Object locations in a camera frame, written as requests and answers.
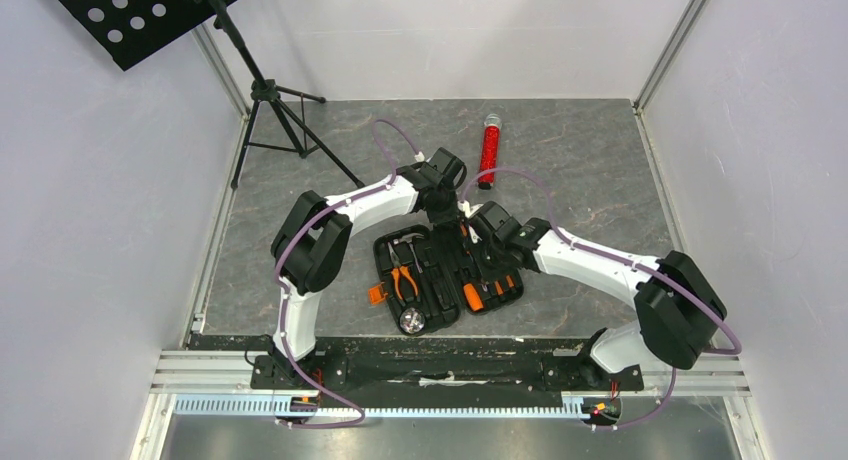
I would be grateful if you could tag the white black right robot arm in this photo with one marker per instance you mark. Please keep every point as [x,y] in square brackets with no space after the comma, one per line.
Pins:
[678,311]

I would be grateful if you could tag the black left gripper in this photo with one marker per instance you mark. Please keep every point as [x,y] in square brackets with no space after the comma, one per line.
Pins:
[450,218]

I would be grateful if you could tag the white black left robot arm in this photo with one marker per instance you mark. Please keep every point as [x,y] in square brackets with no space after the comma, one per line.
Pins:
[310,246]

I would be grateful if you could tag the large orange handle screwdriver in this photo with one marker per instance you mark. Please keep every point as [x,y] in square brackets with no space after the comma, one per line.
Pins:
[473,298]

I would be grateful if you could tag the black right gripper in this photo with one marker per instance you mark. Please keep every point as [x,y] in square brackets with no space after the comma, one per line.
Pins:
[478,239]

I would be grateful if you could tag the orange handle pliers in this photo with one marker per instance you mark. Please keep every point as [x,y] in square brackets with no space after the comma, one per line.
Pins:
[401,273]

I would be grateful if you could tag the steel claw hammer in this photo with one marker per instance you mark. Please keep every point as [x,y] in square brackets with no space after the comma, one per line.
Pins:
[410,240]

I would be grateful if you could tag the black plastic tool case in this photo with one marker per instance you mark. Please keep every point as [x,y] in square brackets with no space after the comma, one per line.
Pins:
[447,266]

